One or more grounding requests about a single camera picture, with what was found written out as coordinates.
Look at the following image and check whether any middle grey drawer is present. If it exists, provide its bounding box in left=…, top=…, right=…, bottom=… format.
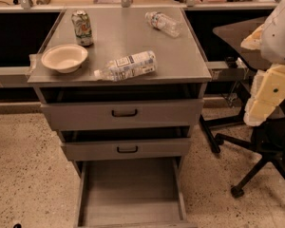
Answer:
left=62, top=138, right=190, bottom=162

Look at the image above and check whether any bottom grey open drawer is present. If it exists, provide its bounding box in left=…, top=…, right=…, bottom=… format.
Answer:
left=74, top=158, right=198, bottom=228

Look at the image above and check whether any blue label plastic bottle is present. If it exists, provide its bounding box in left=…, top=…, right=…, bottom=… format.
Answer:
left=94, top=50, right=157, bottom=82

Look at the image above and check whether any black office chair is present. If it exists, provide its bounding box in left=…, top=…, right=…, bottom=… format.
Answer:
left=215, top=100, right=285, bottom=199

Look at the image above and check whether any white paper bowl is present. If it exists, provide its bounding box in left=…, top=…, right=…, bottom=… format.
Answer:
left=41, top=44, right=88, bottom=73

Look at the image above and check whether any clear small water bottle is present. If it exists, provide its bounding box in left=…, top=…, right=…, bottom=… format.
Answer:
left=145, top=11, right=181, bottom=38

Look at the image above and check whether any green soda can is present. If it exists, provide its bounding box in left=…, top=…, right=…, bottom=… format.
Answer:
left=71, top=9, right=93, bottom=47

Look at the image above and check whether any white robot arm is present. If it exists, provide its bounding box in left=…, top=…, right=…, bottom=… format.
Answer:
left=240, top=0, right=285, bottom=126

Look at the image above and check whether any grey drawer cabinet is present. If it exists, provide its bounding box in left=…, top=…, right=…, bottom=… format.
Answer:
left=27, top=6, right=213, bottom=228

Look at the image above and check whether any dark round side table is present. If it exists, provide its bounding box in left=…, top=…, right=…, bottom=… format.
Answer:
left=199, top=16, right=270, bottom=154

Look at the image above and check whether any top grey drawer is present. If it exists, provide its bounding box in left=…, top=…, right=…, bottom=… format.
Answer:
left=42, top=100, right=203, bottom=131

